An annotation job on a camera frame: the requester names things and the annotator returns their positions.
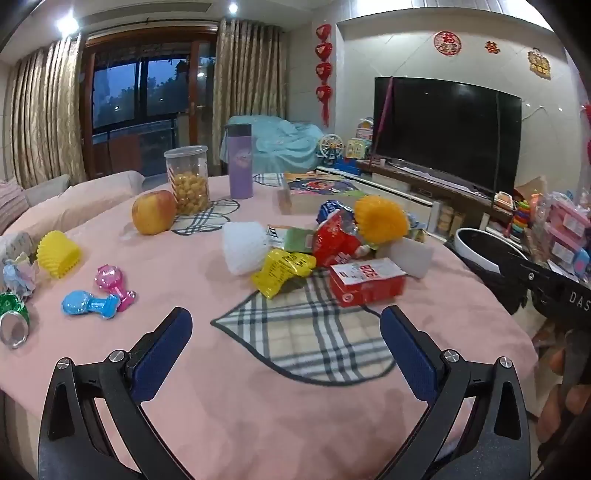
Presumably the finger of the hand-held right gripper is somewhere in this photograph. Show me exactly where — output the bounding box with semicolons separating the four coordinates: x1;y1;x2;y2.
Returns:
498;251;539;315

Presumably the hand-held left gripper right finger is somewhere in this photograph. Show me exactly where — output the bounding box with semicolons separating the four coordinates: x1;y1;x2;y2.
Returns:
381;305;532;480

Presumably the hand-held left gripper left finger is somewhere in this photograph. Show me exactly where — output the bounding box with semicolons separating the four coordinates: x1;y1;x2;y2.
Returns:
38;307;193;480

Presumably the white trash bin black liner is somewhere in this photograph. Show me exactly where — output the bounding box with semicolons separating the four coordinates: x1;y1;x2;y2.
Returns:
454;227;532;315

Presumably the red cardboard box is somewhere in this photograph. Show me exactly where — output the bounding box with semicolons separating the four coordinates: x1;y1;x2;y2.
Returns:
329;257;408;308

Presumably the white foam fruit net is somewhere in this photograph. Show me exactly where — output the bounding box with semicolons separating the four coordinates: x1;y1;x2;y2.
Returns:
222;220;278;277

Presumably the red snack bag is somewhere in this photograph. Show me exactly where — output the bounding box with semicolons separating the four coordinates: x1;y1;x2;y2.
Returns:
313;208;370;268

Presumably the orange spiky ball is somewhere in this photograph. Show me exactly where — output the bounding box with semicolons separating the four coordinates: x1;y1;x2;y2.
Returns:
353;195;411;244

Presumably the yellow wrapper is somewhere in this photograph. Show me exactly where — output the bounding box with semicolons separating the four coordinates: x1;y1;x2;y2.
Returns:
252;248;317;298

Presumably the green cardboard box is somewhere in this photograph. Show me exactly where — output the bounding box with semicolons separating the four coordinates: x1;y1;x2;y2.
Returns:
283;227;317;254

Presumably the blue wrapper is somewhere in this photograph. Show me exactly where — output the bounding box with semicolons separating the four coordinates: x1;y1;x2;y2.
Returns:
316;199;354;222

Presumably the person's right hand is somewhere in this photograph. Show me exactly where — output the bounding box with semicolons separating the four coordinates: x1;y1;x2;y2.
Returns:
536;332;591;455

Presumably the pink storage box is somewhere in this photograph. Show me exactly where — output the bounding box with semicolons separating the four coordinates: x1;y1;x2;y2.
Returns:
547;198;591;245
545;231;583;274

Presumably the pink plastic toy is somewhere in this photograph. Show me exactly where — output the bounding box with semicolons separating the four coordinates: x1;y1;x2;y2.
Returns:
95;264;138;312

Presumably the blue plastic toy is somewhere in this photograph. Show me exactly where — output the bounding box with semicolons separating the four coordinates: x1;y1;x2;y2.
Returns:
61;291;122;320

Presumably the white television stand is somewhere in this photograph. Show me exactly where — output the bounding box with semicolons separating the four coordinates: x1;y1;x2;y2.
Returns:
355;159;518;241

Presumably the red yellow apple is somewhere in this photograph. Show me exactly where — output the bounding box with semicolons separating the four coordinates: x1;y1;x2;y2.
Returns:
131;190;178;236

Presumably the black television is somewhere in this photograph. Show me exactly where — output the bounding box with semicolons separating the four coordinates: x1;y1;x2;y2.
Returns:
373;77;522;197

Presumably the clear jar of yellow snacks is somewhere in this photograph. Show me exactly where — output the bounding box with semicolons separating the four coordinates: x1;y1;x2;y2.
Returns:
164;145;211;216

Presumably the grey cloth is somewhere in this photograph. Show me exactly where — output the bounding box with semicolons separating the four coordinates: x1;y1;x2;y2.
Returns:
0;231;38;264

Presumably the beige sofa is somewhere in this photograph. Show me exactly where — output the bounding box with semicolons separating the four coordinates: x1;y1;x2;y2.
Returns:
23;171;145;206

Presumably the colourful picture book box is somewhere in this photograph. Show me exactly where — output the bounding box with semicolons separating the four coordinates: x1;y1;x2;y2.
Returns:
279;172;370;215

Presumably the purple water bottle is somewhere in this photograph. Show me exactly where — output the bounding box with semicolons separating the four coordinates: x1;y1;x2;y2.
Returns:
228;123;254;200

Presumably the pink striped cushion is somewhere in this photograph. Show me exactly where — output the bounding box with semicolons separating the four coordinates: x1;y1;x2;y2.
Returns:
0;178;28;232

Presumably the toy ferris wheel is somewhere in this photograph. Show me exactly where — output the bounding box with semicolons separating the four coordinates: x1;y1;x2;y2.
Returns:
318;134;346;168

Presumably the light blue blanket covered chair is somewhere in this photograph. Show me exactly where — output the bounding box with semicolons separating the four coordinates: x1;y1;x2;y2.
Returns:
222;115;333;174

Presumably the wooden framed glass door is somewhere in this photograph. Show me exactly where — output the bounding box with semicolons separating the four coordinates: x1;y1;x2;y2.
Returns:
81;28;218;181

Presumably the beige patterned curtain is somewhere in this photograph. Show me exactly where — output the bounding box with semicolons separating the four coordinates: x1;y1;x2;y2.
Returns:
213;17;289;176
9;34;88;188

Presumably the red heart hanging decoration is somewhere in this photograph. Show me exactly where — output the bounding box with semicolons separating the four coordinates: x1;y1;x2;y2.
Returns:
315;24;334;127

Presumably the rainbow stacking ring toy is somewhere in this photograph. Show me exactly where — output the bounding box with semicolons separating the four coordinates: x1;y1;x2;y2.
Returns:
510;198;532;238

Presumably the gold red wall decal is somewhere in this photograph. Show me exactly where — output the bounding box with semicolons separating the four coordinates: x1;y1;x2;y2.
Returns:
527;48;552;80

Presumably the round red wall decal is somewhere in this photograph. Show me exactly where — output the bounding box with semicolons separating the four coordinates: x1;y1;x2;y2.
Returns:
434;31;462;57

